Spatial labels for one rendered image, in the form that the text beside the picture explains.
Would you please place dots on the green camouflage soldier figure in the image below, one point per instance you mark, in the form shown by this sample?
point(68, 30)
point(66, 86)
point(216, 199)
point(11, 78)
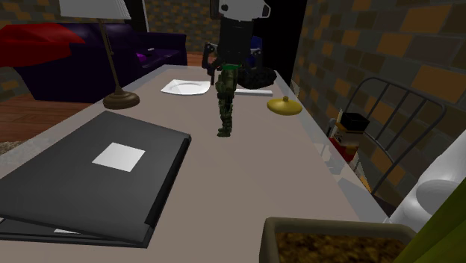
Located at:
point(225, 94)

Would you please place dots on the dark purple sofa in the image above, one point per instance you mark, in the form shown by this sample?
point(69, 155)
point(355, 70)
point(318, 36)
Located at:
point(80, 76)

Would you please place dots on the white flat bar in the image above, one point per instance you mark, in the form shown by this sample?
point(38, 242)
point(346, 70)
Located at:
point(255, 93)

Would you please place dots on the blue object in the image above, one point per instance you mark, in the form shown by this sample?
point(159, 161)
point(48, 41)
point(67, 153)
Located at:
point(256, 43)

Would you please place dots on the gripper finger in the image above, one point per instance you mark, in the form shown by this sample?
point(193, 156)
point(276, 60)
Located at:
point(208, 54)
point(257, 58)

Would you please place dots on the black lumpy object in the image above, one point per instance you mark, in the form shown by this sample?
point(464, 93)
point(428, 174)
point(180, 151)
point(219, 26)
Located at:
point(256, 78)

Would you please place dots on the gold round lid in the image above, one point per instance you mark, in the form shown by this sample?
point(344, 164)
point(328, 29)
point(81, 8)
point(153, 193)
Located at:
point(284, 106)

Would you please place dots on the brown table lamp white shade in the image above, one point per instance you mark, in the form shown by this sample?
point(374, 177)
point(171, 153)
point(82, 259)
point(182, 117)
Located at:
point(120, 98)

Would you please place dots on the grey-brown table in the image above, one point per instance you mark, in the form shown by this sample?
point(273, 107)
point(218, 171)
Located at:
point(236, 174)

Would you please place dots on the red nutcracker toy figure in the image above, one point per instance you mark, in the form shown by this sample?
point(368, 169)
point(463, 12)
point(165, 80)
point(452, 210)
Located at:
point(347, 136)

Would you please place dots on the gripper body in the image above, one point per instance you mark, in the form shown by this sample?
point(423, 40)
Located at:
point(235, 40)

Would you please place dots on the yellow-green plant leaf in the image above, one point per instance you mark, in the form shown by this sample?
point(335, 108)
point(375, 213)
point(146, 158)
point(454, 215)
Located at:
point(440, 236)

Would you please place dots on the white square plate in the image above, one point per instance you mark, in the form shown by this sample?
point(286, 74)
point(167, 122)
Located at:
point(186, 87)

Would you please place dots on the red cloth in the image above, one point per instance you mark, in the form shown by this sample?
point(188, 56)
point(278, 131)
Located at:
point(32, 42)

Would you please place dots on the dark metal chair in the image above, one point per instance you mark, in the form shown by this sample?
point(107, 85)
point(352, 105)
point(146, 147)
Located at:
point(396, 120)

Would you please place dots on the black binder with white label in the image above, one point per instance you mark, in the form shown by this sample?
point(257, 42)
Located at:
point(72, 189)

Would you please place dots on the olive planter box with soil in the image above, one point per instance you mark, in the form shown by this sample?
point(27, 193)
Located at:
point(327, 247)

